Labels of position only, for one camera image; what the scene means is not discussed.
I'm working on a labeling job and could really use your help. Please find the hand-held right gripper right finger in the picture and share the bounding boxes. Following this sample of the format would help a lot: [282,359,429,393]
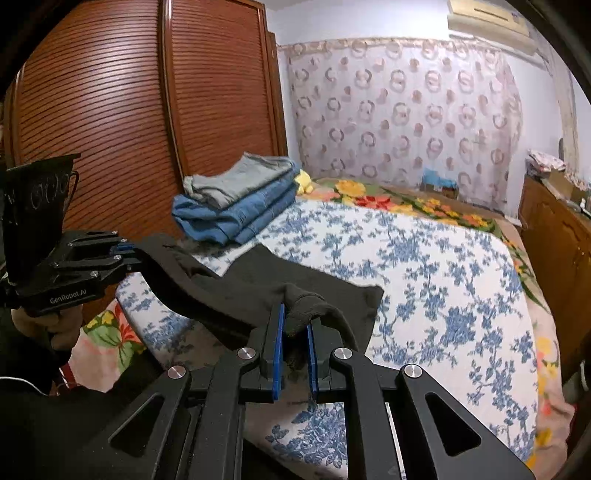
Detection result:
[307,318,539,480]

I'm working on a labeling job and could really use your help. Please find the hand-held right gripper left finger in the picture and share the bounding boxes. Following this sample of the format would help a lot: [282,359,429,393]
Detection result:
[69,304,284,480]

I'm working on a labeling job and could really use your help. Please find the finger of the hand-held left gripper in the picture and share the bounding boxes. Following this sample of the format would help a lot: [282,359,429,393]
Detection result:
[62,230,136,256]
[55,254,145,283]

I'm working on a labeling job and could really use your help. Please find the black pants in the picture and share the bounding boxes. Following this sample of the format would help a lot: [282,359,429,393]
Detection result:
[134,233,384,370]

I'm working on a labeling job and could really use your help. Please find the folded grey pants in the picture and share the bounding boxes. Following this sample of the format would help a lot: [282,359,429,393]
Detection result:
[183,154,301,208]

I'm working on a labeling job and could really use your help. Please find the person's left hand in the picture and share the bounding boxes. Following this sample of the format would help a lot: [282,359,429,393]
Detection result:
[11,302,86,352]

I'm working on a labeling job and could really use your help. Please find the blue floral bed sheet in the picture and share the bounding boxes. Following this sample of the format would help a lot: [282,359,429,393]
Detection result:
[115,196,539,478]

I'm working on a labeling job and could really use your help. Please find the wooden louvred wardrobe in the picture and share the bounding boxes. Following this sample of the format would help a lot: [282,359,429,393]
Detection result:
[0,0,289,296]

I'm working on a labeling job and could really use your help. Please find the folded blue jeans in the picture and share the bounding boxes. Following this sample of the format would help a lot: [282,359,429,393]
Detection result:
[172,173,301,245]

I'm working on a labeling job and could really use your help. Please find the yellow plush toy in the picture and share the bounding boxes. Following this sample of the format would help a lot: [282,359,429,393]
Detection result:
[295,170,318,195]

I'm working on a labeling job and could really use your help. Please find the colourful floral blanket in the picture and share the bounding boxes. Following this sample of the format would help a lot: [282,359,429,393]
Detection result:
[69,178,575,474]

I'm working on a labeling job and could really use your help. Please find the blue cloth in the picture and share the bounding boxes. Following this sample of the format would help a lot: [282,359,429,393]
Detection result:
[422,168,458,189]

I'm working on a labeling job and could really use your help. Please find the wooden side cabinet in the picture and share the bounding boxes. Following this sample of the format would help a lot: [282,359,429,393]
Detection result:
[519,175,591,342]

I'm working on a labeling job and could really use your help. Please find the folded floral cloth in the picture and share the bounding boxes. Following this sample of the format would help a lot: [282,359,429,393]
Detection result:
[529,150,566,175]

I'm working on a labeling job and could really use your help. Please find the cardboard box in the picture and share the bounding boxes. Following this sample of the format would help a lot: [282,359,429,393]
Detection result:
[547,168,583,195]

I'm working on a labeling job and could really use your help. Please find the white corner curtain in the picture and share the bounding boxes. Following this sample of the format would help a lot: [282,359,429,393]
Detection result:
[549,46,581,162]

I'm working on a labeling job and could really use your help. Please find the thin white cable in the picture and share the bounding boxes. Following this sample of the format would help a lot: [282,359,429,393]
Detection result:
[0,376,49,398]

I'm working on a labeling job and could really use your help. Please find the ring patterned curtain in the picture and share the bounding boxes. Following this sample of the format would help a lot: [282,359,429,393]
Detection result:
[284,39,523,208]

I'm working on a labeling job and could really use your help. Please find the wall air conditioner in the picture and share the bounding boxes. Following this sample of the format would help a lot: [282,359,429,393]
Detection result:
[448,0,539,54]

